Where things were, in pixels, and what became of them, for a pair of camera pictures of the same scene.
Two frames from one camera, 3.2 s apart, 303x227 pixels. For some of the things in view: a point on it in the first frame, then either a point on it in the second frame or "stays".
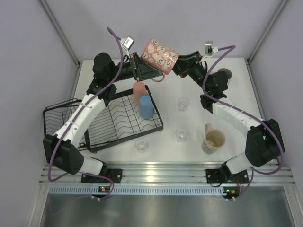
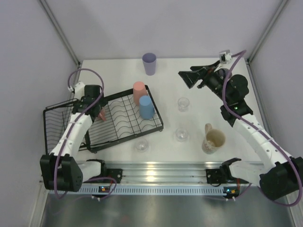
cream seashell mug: (214, 139) stays
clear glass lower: (141, 144) stays
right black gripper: (183, 67) -> (191, 77)
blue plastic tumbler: (147, 109) stays
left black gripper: (142, 71) -> (102, 102)
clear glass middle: (182, 135) stays
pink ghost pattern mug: (160, 56) -> (102, 114)
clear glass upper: (183, 103) stays
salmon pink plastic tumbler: (139, 90) stays
